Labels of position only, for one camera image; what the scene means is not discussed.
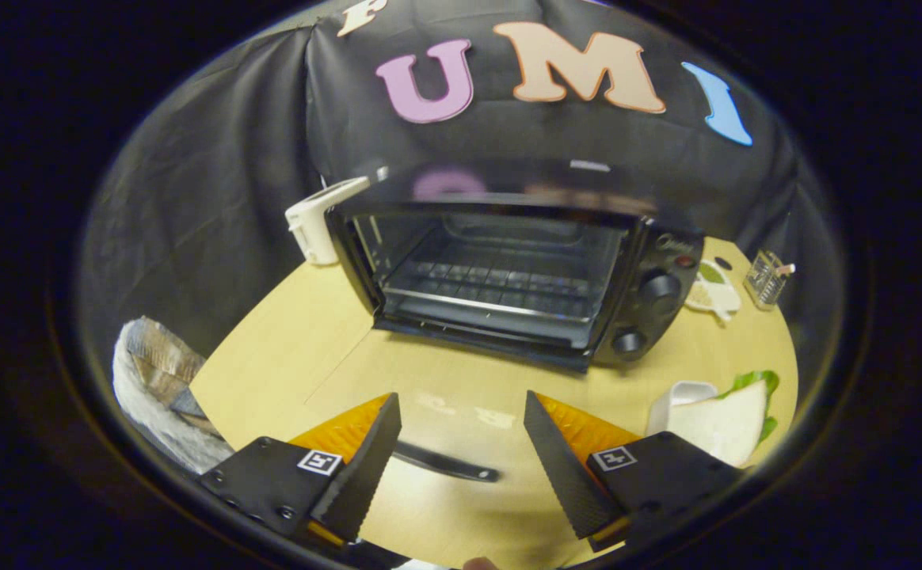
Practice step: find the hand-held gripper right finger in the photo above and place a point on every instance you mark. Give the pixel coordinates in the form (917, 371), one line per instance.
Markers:
(560, 467)

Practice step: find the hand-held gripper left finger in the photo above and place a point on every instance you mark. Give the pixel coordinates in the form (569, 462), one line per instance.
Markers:
(366, 467)

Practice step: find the white bread lettuce sandwich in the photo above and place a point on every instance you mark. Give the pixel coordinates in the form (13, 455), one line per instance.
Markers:
(726, 427)

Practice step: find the black toaster oven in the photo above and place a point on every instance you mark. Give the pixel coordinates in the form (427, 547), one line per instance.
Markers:
(659, 301)

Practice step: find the white plastic container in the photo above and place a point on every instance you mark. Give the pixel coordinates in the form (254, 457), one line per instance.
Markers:
(679, 400)

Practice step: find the small white patterned dish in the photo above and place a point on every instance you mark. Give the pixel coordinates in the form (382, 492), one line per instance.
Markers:
(714, 297)

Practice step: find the grey cloth bundle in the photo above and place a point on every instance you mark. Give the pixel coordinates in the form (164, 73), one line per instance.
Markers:
(148, 380)

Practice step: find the black backdrop cloth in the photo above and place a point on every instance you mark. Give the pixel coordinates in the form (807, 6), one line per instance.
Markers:
(215, 198)

